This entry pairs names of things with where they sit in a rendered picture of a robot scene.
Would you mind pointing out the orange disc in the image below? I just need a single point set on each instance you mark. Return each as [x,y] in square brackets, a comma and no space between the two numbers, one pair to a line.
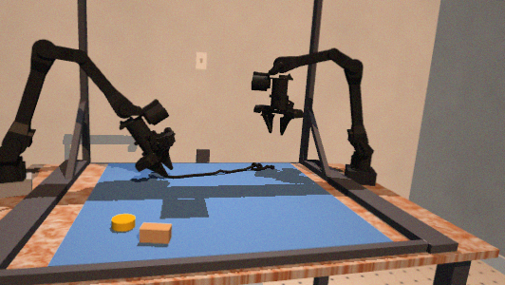
[124,222]

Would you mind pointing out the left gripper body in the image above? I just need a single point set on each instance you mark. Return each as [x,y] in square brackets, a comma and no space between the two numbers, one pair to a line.
[279,101]

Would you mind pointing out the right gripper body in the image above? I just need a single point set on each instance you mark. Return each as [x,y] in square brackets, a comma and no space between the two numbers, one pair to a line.
[144,143]

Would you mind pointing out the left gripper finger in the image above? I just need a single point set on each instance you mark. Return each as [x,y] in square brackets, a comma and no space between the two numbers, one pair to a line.
[283,124]
[268,120]

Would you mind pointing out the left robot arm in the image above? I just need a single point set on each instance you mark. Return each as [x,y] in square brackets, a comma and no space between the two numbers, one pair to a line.
[354,73]

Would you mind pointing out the blue mat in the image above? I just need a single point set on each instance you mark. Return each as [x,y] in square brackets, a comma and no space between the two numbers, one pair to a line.
[223,214]

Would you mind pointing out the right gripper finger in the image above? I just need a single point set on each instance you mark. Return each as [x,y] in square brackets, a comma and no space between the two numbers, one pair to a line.
[165,158]
[158,168]

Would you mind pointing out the dark brown rope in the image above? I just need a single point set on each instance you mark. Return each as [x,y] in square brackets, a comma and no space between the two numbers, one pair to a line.
[225,171]

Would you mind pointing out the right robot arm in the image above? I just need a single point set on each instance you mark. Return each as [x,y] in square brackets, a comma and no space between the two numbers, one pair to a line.
[20,134]

